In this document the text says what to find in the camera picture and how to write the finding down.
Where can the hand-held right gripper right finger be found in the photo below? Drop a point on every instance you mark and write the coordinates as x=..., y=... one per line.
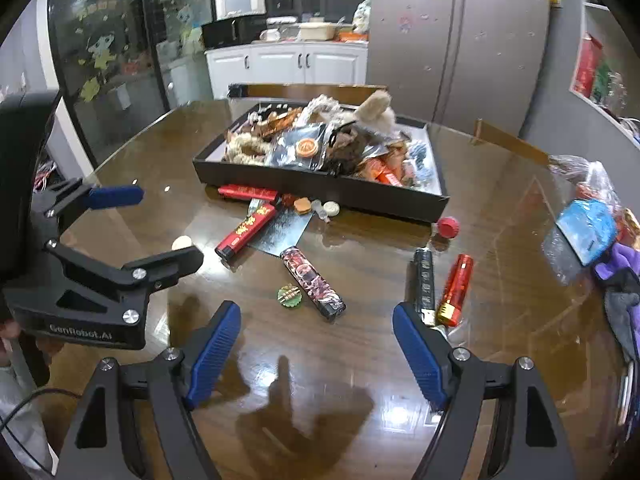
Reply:
x=420, y=360

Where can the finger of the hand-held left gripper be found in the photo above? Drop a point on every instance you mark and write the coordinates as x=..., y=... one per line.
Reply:
x=167, y=260
x=115, y=196

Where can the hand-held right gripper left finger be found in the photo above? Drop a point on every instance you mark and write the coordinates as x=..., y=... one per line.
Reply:
x=215, y=355

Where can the black gold-lettered knife case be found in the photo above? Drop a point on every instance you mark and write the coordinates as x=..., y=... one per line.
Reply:
x=425, y=280

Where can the red gold-print case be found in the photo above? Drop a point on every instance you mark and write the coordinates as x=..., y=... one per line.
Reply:
x=247, y=232
x=247, y=192

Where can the red knife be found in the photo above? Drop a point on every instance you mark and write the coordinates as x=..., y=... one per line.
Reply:
x=457, y=280

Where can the dark patterned case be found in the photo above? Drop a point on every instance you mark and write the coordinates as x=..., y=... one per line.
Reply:
x=312, y=280

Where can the black storage box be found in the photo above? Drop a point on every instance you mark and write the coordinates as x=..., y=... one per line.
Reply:
x=300, y=182

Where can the person's left forearm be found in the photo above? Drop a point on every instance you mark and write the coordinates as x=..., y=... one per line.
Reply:
x=17, y=420

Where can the glossy wooden desktop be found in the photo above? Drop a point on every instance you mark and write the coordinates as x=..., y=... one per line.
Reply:
x=500, y=190

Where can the person's left hand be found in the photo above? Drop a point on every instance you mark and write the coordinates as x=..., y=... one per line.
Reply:
x=8, y=330

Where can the white round disc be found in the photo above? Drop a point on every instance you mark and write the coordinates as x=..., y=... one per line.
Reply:
x=331, y=208
x=181, y=243

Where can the green round token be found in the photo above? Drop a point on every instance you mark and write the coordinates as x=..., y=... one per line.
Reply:
x=288, y=294

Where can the silver foil packet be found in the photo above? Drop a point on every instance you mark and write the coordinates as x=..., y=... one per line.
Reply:
x=282, y=234

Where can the red round cap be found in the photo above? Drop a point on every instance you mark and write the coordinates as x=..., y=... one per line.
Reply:
x=448, y=227

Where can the cream beaded scrunchie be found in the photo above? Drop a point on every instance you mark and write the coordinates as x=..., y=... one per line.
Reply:
x=245, y=147

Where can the small burger-shaped toy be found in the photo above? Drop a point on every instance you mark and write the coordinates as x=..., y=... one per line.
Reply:
x=300, y=205

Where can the small clear plastic piece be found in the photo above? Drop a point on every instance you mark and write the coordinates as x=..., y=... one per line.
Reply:
x=320, y=216

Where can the glass door with stickers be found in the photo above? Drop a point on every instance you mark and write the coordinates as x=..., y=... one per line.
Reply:
x=115, y=35

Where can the clear bag with orange token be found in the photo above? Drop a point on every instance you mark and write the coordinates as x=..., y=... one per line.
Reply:
x=300, y=147

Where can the red snack packet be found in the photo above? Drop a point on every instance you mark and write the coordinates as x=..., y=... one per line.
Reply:
x=387, y=175

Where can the black microwave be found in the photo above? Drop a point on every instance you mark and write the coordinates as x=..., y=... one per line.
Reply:
x=235, y=32

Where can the white kitchen cabinet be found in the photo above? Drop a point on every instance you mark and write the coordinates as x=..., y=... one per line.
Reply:
x=275, y=70

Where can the grey cloth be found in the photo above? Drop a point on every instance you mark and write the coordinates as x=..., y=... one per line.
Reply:
x=625, y=320

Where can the blue plastic pack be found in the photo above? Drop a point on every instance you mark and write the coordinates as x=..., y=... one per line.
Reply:
x=587, y=230

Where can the brown plush toy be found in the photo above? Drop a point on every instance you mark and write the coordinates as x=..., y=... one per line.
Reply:
x=350, y=147

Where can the purple cloth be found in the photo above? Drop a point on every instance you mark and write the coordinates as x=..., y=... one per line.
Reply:
x=622, y=262

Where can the clear plastic bag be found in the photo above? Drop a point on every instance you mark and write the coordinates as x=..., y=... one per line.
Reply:
x=590, y=180

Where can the beige furry headband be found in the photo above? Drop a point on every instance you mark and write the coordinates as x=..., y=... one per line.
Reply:
x=375, y=107

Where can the beige plastic container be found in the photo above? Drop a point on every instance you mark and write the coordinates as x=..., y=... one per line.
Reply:
x=317, y=31

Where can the silver refrigerator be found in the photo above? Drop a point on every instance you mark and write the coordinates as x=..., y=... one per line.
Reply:
x=415, y=60

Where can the printed plastic bag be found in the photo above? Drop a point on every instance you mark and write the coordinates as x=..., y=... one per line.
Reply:
x=362, y=15

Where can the green package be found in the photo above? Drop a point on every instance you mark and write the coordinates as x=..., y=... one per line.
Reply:
x=602, y=80

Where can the red package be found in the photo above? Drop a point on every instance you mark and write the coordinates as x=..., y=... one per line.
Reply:
x=587, y=67

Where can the white wall shelf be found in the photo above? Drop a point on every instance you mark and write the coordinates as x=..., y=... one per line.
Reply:
x=597, y=7

